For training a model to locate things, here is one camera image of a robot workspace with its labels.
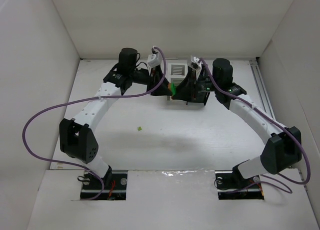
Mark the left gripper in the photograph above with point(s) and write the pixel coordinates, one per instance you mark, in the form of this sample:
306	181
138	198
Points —
154	82

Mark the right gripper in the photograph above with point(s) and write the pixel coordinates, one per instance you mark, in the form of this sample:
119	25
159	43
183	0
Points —
194	84

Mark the green rectangular lego brick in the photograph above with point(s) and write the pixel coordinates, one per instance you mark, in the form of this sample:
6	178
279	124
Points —
175	91

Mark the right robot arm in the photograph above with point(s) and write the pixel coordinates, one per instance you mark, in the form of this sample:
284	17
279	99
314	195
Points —
282	145

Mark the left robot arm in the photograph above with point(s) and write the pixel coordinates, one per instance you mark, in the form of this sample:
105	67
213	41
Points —
76	135

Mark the black slotted container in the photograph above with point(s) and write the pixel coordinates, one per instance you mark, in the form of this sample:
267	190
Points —
198	90

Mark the white slotted container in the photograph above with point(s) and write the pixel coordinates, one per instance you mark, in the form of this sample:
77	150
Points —
175	74

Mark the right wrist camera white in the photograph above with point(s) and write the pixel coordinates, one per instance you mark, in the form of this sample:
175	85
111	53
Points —
196	65

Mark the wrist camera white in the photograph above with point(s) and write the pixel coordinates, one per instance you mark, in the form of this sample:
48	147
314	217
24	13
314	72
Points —
196	65
154	60

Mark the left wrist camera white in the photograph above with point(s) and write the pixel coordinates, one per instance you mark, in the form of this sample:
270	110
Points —
154	60

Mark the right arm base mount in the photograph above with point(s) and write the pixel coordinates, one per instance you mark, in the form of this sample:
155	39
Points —
230	188

